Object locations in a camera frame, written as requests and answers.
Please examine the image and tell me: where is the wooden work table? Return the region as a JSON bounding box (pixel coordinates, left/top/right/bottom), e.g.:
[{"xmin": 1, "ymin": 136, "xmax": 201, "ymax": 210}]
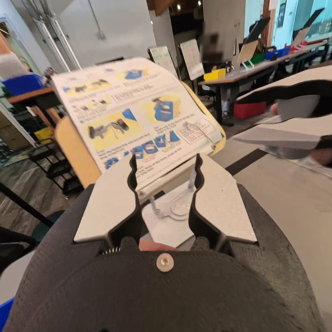
[{"xmin": 199, "ymin": 41, "xmax": 332, "ymax": 125}]

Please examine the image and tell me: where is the printed instruction sheet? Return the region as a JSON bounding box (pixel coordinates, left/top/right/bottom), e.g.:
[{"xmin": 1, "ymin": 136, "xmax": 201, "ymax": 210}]
[{"xmin": 51, "ymin": 56, "xmax": 217, "ymax": 183}]

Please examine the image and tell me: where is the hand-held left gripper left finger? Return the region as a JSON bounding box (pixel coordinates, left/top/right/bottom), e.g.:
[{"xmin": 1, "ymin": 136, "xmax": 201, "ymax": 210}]
[{"xmin": 73, "ymin": 154, "xmax": 144, "ymax": 249}]

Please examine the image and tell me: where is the yellow plastic bin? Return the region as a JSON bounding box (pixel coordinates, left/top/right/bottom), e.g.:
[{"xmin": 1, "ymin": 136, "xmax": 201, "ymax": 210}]
[{"xmin": 204, "ymin": 68, "xmax": 228, "ymax": 82}]

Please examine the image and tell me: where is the blue plastic bin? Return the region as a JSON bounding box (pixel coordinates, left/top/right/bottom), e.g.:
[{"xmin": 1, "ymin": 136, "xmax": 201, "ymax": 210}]
[
  {"xmin": 0, "ymin": 297, "xmax": 14, "ymax": 332},
  {"xmin": 0, "ymin": 73, "xmax": 45, "ymax": 97}
]

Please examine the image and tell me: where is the black office chair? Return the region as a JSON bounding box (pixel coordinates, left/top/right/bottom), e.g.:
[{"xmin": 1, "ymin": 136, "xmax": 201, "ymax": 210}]
[{"xmin": 0, "ymin": 182, "xmax": 65, "ymax": 275}]

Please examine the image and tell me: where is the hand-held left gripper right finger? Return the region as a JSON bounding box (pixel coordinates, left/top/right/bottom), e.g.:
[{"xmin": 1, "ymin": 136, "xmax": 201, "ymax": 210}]
[{"xmin": 187, "ymin": 153, "xmax": 259, "ymax": 253}]

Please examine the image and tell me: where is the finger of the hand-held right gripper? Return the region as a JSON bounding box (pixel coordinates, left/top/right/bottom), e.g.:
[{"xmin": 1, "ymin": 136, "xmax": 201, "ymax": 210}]
[
  {"xmin": 236, "ymin": 65, "xmax": 332, "ymax": 104},
  {"xmin": 233, "ymin": 114, "xmax": 332, "ymax": 160}
]

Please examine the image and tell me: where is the black metal rack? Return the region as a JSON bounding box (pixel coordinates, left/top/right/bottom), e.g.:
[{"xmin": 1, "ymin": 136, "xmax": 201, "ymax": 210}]
[{"xmin": 26, "ymin": 140, "xmax": 86, "ymax": 196}]

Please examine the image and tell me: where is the white easel board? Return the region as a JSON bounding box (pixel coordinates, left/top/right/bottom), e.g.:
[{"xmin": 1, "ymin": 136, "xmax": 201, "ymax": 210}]
[
  {"xmin": 148, "ymin": 46, "xmax": 180, "ymax": 79},
  {"xmin": 179, "ymin": 39, "xmax": 205, "ymax": 81}
]

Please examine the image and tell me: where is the red plastic bin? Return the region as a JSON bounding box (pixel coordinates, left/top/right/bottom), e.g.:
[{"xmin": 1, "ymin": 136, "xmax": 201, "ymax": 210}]
[{"xmin": 234, "ymin": 101, "xmax": 267, "ymax": 120}]

